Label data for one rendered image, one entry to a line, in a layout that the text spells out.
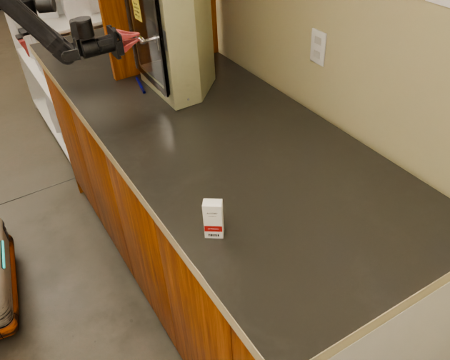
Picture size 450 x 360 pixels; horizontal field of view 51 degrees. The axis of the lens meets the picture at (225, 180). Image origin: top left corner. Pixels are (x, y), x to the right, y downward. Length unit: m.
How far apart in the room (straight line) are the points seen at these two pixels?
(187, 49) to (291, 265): 0.87
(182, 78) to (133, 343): 1.15
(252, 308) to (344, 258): 0.26
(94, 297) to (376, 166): 1.49
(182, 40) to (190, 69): 0.11
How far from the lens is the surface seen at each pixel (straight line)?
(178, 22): 1.64
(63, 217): 2.88
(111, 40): 1.67
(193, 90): 1.76
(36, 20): 1.61
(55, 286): 2.51
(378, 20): 1.46
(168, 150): 1.54
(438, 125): 1.40
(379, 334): 1.15
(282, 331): 1.04
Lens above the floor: 1.79
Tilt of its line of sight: 38 degrees down
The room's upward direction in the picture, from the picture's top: 3 degrees counter-clockwise
